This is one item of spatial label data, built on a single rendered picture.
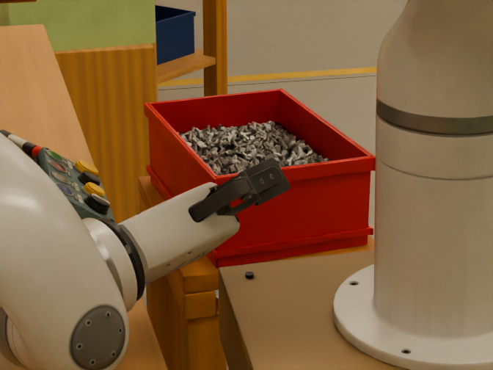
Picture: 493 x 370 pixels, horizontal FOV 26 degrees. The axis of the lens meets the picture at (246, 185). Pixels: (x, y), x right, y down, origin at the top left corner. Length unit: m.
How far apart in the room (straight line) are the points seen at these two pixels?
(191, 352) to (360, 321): 0.47
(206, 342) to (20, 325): 0.63
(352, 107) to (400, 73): 3.74
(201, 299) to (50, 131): 0.35
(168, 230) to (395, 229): 0.18
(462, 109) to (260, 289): 0.28
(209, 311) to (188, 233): 0.46
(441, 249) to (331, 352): 0.12
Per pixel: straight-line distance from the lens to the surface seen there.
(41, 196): 0.73
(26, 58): 1.87
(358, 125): 4.33
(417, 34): 0.78
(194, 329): 1.33
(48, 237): 0.72
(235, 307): 0.95
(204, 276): 1.29
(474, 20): 0.76
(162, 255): 0.85
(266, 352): 0.88
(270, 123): 1.56
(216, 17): 4.24
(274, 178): 0.92
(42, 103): 1.61
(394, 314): 0.89
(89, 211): 1.14
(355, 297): 0.94
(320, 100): 4.62
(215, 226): 0.88
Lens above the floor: 1.38
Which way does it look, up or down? 22 degrees down
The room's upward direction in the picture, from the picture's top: straight up
